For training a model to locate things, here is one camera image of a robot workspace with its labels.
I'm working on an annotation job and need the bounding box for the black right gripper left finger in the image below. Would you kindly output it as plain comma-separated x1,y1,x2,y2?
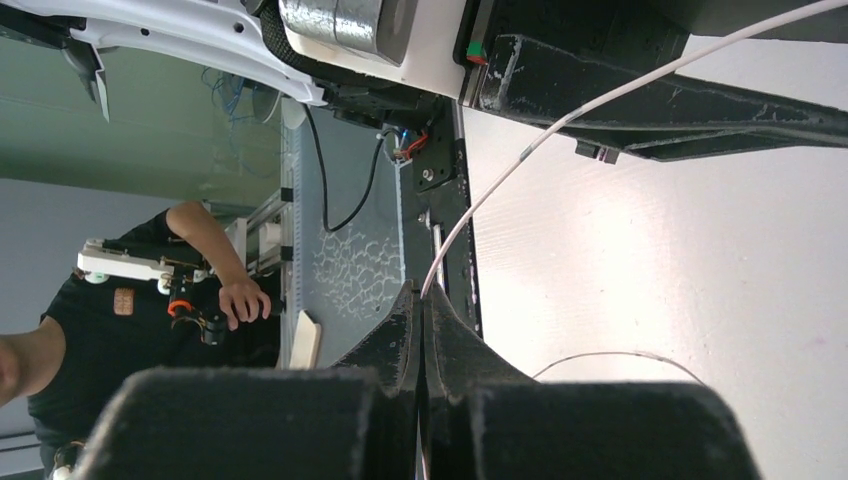
74,283,418,479

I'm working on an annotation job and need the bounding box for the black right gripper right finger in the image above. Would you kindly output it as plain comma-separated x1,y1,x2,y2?
422,286,760,479

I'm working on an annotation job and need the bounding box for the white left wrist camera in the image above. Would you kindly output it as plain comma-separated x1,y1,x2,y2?
278,0,469,100

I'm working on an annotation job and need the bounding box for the white slotted cable duct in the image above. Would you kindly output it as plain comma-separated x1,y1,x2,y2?
280,127,303,370

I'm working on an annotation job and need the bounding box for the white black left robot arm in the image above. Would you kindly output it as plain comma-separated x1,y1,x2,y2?
1,1,847,161

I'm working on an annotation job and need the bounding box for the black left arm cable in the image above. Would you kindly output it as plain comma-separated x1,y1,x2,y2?
301,105,399,234

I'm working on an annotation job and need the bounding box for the white teleoperation controller device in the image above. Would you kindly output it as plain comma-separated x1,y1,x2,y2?
77,239,228,346

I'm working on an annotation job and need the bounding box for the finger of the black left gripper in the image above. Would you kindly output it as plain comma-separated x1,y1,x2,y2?
476,1,847,161

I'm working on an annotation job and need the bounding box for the white beaded cable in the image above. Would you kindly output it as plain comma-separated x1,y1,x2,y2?
419,0,848,386

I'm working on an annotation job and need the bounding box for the person in black shirt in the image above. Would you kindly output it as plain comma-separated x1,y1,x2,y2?
1,202,281,476

